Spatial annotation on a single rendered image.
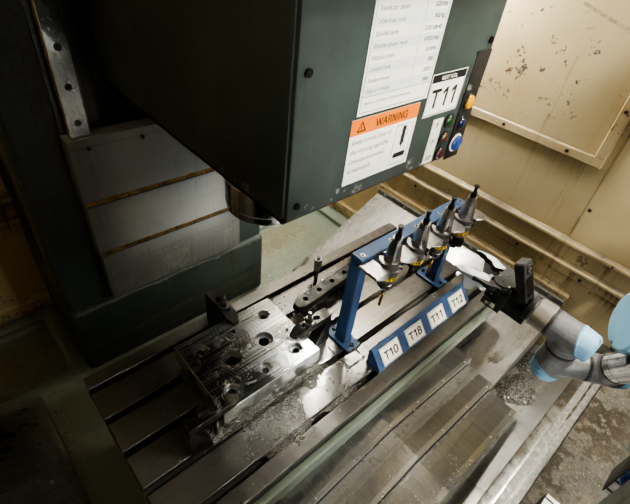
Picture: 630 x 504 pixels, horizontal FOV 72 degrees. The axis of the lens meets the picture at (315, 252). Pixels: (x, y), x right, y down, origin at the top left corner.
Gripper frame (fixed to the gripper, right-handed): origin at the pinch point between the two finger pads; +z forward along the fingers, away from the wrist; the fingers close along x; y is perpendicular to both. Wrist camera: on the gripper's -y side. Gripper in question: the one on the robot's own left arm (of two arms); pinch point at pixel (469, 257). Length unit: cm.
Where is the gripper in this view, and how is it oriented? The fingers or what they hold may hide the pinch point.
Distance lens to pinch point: 122.8
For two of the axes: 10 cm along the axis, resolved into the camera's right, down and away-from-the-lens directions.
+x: 7.5, -3.7, 5.6
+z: -6.5, -5.6, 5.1
